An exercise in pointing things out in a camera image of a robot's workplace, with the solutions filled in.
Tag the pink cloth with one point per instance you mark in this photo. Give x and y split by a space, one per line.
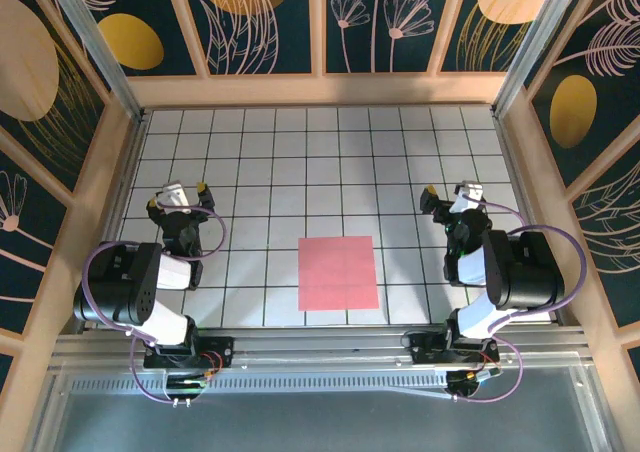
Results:
337 272

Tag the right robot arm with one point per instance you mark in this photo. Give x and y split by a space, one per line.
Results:
475 322

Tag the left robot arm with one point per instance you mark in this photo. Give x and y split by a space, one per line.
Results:
170 322

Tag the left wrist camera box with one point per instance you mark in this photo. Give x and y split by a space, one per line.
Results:
175 194

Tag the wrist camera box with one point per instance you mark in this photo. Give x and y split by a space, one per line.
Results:
175 194
467 194

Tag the aluminium side rail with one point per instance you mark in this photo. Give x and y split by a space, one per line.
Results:
122 197
527 212

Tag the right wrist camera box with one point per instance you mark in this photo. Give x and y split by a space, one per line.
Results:
467 194

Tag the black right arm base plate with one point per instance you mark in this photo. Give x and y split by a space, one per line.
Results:
425 352

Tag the aluminium corner post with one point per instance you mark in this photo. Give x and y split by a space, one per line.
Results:
540 37
100 47

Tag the long aluminium base rail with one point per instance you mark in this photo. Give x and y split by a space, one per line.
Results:
325 344

